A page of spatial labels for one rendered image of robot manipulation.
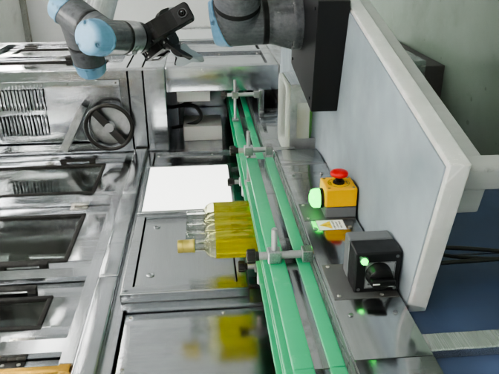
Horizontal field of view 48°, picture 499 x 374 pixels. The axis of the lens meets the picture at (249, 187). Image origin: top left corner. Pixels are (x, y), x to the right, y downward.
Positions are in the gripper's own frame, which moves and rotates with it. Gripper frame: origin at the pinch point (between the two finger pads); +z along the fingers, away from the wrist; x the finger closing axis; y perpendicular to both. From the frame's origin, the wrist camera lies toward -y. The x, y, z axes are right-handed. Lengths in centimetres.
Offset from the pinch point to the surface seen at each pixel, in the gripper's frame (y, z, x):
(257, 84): 39, 92, 1
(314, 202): -17, -13, 52
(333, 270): -24, -31, 64
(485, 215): -42, 12, 72
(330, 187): -21, -11, 50
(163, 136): 82, 71, 2
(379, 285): -34, -37, 68
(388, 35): -43, 4, 26
